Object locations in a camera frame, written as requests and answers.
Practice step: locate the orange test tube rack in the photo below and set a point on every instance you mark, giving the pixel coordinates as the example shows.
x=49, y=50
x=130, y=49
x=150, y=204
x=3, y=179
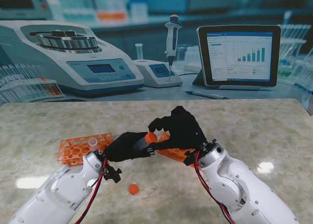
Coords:
x=73, y=153
x=173, y=154

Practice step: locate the orange tube cap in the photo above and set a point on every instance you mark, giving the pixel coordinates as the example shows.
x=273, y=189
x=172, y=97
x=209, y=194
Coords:
x=133, y=189
x=151, y=137

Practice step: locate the clear plastic test tube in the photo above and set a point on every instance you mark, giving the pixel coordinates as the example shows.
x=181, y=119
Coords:
x=93, y=143
x=140, y=144

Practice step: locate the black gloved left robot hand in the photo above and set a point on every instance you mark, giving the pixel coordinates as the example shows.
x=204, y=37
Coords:
x=119, y=149

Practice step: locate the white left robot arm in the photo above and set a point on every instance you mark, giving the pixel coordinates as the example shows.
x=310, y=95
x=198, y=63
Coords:
x=53, y=194

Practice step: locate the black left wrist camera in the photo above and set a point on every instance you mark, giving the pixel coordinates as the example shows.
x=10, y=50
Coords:
x=113, y=173

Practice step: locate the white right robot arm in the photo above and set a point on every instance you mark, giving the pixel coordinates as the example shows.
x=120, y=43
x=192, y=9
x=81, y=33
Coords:
x=237, y=187

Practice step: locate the printed laboratory backdrop banner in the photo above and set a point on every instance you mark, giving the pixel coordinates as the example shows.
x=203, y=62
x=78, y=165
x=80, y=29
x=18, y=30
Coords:
x=156, y=38

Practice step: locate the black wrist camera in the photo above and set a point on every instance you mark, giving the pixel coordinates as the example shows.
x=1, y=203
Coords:
x=113, y=173
x=190, y=158

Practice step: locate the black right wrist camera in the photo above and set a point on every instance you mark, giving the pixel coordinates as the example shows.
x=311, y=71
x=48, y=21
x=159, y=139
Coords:
x=190, y=158

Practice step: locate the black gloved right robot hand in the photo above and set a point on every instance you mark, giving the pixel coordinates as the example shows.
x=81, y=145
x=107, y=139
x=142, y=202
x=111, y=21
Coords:
x=185, y=131

